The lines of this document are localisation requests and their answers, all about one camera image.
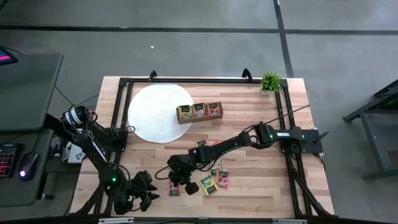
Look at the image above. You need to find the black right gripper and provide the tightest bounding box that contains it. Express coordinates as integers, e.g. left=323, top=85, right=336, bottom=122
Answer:
left=169, top=169, right=200, bottom=196

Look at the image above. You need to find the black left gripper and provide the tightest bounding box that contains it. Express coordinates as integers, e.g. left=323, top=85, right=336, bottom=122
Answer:
left=132, top=170, right=161, bottom=213

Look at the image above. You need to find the yellow lemon lime tea bag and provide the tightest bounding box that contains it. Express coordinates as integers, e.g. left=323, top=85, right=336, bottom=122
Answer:
left=199, top=175, right=219, bottom=196
left=177, top=105, right=193, bottom=121

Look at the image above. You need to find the wooden three-compartment box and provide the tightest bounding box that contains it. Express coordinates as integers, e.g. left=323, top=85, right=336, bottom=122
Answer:
left=175, top=101, right=224, bottom=125

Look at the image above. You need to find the beige vanilla apple tea bag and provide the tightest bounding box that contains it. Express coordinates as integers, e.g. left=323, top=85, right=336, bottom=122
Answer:
left=192, top=103, right=208, bottom=118
left=210, top=160, right=222, bottom=177

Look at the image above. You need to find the white round woven placemat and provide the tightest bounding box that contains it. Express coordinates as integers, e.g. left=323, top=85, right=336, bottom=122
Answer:
left=127, top=83, right=195, bottom=144

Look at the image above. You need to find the white patterned cardboard box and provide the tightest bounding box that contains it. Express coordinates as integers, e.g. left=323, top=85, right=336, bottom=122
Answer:
left=61, top=141, right=87, bottom=165

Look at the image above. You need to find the black computer mouse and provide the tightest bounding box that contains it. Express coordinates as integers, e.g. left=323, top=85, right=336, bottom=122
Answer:
left=17, top=151, right=39, bottom=182

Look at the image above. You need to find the green plant in white pot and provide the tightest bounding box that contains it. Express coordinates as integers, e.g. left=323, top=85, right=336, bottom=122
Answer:
left=260, top=72, right=282, bottom=94

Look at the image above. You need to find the backlit black keyboard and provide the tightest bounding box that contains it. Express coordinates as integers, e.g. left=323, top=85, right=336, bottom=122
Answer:
left=0, top=143, right=19, bottom=179

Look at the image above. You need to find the grey desk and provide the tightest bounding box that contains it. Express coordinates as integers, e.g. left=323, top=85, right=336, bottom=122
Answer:
left=0, top=53, right=64, bottom=208

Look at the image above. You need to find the black monitor with pink screen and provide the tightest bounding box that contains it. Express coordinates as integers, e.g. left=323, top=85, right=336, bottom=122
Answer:
left=0, top=45, right=19, bottom=67

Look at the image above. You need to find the black metal cart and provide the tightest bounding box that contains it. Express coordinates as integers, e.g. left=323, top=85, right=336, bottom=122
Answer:
left=343, top=79, right=398, bottom=182

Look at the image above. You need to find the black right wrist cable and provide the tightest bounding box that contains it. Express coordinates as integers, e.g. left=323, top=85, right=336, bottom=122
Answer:
left=154, top=161, right=200, bottom=182

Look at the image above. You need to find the silver edge bracket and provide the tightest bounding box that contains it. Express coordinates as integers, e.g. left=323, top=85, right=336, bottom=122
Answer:
left=272, top=218, right=308, bottom=224
left=98, top=217, right=135, bottom=224

